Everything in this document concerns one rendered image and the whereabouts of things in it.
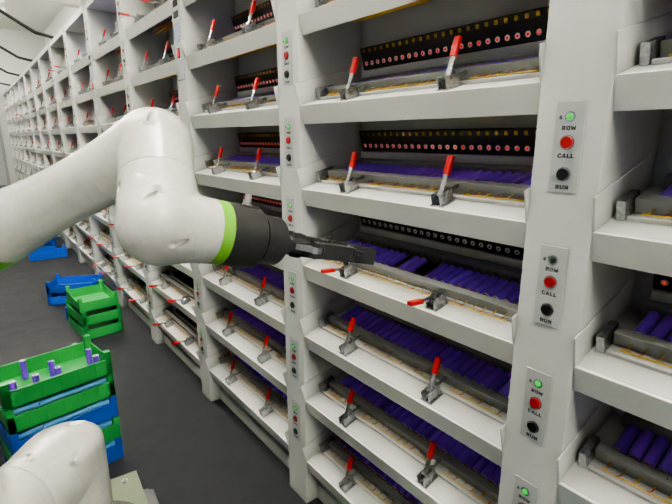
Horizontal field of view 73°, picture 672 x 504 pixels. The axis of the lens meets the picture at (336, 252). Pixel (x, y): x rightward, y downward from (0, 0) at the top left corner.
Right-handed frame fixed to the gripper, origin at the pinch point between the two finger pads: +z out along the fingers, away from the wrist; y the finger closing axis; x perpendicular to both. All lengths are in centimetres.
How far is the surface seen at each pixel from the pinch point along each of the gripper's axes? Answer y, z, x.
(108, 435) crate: 92, -8, 82
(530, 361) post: -28.1, 16.1, 10.3
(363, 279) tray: 14.3, 18.0, 7.1
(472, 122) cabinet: 0.0, 25.5, -31.1
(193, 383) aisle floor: 125, 35, 81
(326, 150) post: 35.5, 15.8, -21.9
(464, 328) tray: -15.4, 16.0, 9.1
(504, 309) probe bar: -20.0, 19.5, 4.1
